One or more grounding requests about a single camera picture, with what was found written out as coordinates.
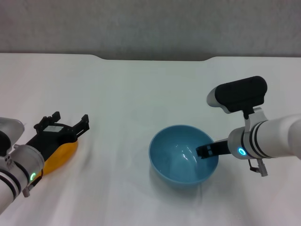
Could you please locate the blue plastic bowl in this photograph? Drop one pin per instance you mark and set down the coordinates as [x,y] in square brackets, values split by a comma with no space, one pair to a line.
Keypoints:
[174,164]

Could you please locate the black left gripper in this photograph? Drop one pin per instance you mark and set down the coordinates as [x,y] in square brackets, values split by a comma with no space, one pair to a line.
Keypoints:
[47,141]

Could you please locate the yellow banana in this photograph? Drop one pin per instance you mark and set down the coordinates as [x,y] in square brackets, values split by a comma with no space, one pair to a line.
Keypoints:
[61,155]

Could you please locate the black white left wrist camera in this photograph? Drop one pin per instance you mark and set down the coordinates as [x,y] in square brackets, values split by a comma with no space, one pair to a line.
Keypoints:
[9,129]

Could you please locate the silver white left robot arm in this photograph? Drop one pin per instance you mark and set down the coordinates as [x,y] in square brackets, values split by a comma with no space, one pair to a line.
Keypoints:
[21,164]

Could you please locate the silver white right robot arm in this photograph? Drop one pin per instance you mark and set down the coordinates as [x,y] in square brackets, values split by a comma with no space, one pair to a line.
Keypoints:
[275,139]

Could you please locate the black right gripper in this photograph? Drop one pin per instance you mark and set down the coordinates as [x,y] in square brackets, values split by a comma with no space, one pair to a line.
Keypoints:
[222,147]

